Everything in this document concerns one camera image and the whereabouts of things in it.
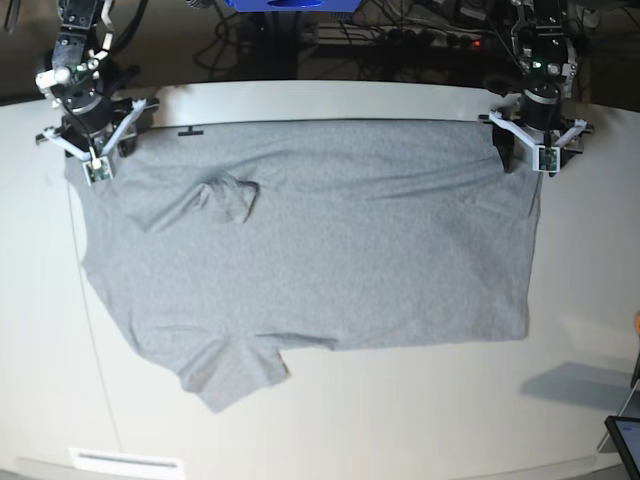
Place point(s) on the black power strip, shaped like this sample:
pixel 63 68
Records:
pixel 428 38

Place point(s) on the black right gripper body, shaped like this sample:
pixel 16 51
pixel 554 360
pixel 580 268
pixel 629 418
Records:
pixel 88 116

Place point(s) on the grey T-shirt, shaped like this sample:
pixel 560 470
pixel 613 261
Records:
pixel 215 254

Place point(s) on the black tablet screen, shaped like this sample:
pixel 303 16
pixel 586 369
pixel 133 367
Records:
pixel 624 431

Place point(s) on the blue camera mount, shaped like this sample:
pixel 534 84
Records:
pixel 340 6

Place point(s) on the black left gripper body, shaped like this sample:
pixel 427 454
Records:
pixel 541 107

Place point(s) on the white paper strip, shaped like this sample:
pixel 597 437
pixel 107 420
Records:
pixel 125 464

